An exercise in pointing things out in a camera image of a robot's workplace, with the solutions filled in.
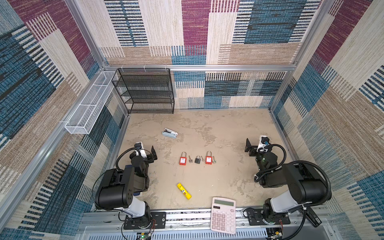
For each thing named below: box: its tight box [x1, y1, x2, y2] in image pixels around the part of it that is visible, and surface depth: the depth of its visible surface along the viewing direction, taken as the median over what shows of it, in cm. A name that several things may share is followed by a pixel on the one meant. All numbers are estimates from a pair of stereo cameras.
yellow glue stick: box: [177, 183, 192, 200], surface depth 82 cm
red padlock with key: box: [179, 151, 187, 166], surface depth 94 cm
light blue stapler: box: [162, 128, 178, 139], surface depth 107 cm
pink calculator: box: [210, 197, 236, 235], surface depth 75 cm
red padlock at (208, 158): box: [205, 150, 213, 165], surface depth 95 cm
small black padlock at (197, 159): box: [194, 155, 201, 164], surface depth 96 cm
